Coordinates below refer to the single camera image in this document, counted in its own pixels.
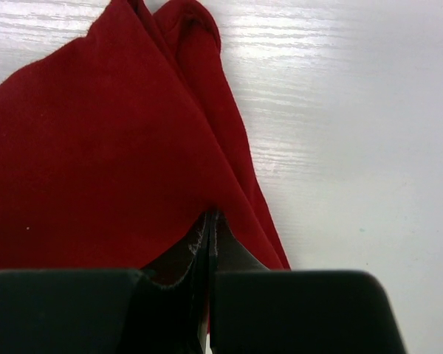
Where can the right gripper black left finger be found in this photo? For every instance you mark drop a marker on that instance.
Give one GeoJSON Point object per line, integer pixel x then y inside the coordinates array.
{"type": "Point", "coordinates": [161, 308]}

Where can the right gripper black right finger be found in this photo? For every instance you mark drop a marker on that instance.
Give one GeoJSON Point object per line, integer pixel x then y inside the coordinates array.
{"type": "Point", "coordinates": [257, 310]}

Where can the dark red t shirt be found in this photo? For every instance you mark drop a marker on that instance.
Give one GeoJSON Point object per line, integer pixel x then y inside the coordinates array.
{"type": "Point", "coordinates": [112, 146]}

